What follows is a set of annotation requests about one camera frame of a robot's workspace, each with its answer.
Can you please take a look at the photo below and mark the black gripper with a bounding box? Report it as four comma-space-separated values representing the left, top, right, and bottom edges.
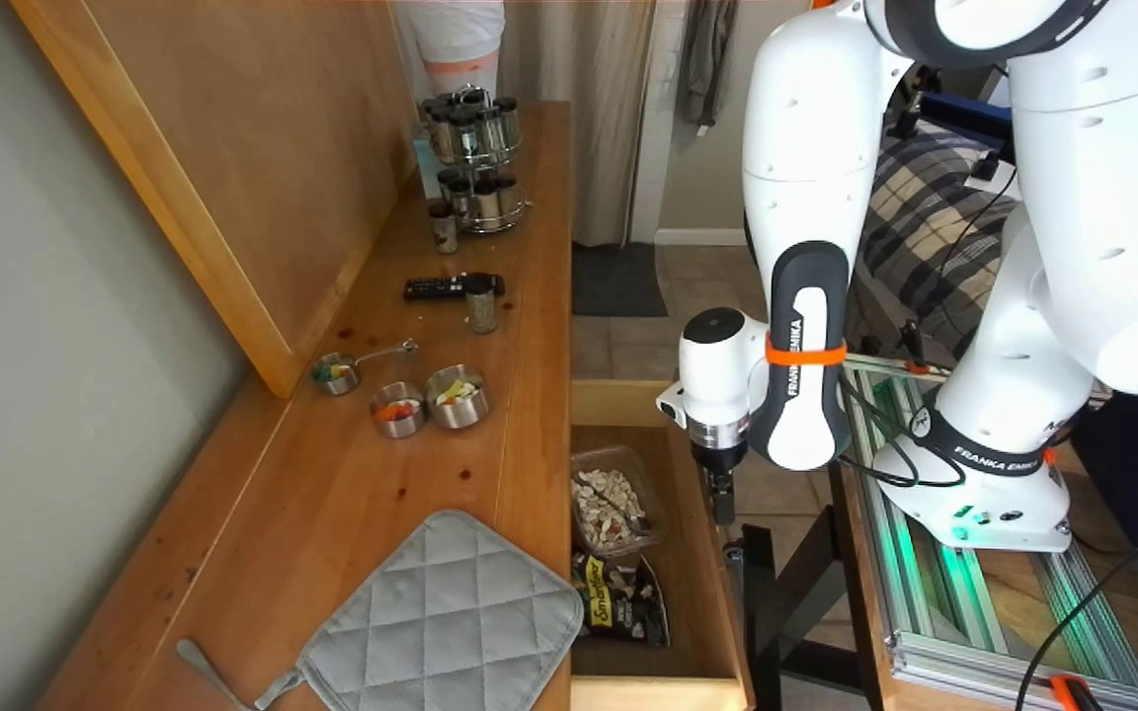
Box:
697, 450, 742, 581

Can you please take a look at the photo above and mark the wooden top drawer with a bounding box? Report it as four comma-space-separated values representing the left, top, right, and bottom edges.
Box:
568, 381, 756, 711

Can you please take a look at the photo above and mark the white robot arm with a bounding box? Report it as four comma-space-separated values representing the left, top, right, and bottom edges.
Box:
655, 0, 1138, 554

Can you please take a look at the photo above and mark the grey quilted pot holder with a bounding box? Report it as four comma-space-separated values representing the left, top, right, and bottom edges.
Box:
250, 508, 589, 711

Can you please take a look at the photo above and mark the dark floor mat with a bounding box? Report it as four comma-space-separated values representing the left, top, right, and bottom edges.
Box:
573, 246, 664, 318

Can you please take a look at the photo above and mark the small glass jar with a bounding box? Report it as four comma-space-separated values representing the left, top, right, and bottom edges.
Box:
466, 288, 497, 336

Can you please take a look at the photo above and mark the metal cup with orange content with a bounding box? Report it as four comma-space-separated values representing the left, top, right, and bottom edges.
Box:
372, 385, 424, 439

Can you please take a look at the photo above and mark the black flashlight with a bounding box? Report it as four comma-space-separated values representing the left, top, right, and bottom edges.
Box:
405, 275, 505, 302

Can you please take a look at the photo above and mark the plaid cloth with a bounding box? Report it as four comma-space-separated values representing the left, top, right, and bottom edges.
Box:
850, 131, 1014, 368

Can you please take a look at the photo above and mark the small spice jar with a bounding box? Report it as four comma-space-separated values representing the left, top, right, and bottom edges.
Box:
426, 203, 459, 255

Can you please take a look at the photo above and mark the lower spice jar rack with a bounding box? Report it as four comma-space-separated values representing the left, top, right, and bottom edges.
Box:
439, 171, 526, 239

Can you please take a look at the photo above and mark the spice jar rack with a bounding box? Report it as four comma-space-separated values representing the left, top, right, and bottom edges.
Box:
420, 86, 519, 165
439, 171, 526, 239

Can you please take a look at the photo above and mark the upper spice jar rack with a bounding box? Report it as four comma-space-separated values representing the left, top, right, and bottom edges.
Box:
420, 86, 519, 165

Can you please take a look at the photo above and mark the beige curtain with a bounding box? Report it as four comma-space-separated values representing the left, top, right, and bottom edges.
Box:
503, 0, 655, 248

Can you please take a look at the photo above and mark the hanging grey cloth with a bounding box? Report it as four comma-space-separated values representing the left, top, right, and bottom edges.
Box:
675, 0, 740, 131

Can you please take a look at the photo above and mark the black cable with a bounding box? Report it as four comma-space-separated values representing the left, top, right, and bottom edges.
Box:
837, 368, 974, 494

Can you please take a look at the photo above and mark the aluminium frame robot table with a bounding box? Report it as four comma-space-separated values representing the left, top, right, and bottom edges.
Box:
829, 356, 1138, 711

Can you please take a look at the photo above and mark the metal measuring cup with handle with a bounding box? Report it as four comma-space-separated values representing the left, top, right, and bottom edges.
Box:
310, 342, 420, 397

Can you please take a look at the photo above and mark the metal utensil handle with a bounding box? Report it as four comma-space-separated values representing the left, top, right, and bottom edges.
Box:
173, 639, 254, 711

